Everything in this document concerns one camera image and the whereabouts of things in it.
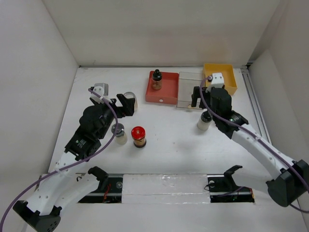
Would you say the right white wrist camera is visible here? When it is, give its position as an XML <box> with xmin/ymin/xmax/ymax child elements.
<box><xmin>207</xmin><ymin>72</ymin><xmax>225</xmax><ymax>92</ymax></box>

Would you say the clear plastic tray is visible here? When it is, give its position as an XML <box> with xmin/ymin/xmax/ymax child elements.
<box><xmin>176</xmin><ymin>72</ymin><xmax>205</xmax><ymax>110</ymax></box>

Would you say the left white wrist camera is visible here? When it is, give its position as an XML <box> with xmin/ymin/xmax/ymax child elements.
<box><xmin>90</xmin><ymin>83</ymin><xmax>111</xmax><ymax>103</ymax></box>

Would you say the wide silver-rim spice jar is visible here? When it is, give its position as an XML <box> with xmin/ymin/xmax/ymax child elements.
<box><xmin>123</xmin><ymin>91</ymin><xmax>139</xmax><ymax>112</ymax></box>

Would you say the black-cap white spice bottle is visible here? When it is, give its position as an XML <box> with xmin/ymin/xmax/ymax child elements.
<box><xmin>197</xmin><ymin>111</ymin><xmax>212</xmax><ymax>131</ymax></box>

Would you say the yellow tray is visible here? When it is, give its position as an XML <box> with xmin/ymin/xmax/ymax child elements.
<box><xmin>203</xmin><ymin>63</ymin><xmax>238</xmax><ymax>95</ymax></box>

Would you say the red-cap dark sauce bottle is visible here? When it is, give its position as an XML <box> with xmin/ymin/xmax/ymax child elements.
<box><xmin>131</xmin><ymin>126</ymin><xmax>147</xmax><ymax>148</ymax></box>

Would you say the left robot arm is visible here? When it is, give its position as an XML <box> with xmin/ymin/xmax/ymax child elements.
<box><xmin>13</xmin><ymin>93</ymin><xmax>136</xmax><ymax>232</ymax></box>

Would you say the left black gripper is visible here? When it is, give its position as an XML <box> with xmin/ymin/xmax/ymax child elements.
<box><xmin>94</xmin><ymin>94</ymin><xmax>134</xmax><ymax>139</ymax></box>

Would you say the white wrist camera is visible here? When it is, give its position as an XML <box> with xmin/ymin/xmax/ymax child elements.
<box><xmin>90</xmin><ymin>83</ymin><xmax>111</xmax><ymax>103</ymax></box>
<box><xmin>207</xmin><ymin>72</ymin><xmax>225</xmax><ymax>92</ymax></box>

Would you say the silver-cap white spice jar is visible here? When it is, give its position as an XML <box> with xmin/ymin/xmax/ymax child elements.
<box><xmin>111</xmin><ymin>123</ymin><xmax>127</xmax><ymax>145</ymax></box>

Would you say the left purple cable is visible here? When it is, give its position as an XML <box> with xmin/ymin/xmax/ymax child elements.
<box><xmin>0</xmin><ymin>88</ymin><xmax>119</xmax><ymax>232</ymax></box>

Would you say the red tray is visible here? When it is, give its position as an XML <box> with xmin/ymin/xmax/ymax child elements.
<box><xmin>145</xmin><ymin>71</ymin><xmax>179</xmax><ymax>105</ymax></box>

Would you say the black-cap brown spice bottle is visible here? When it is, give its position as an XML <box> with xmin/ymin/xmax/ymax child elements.
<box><xmin>152</xmin><ymin>69</ymin><xmax>162</xmax><ymax>90</ymax></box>

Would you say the aluminium mounting rail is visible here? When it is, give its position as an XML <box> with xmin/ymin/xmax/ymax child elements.
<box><xmin>240</xmin><ymin>65</ymin><xmax>271</xmax><ymax>143</ymax></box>

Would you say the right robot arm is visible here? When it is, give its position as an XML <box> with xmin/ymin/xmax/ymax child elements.
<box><xmin>191</xmin><ymin>87</ymin><xmax>309</xmax><ymax>207</ymax></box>

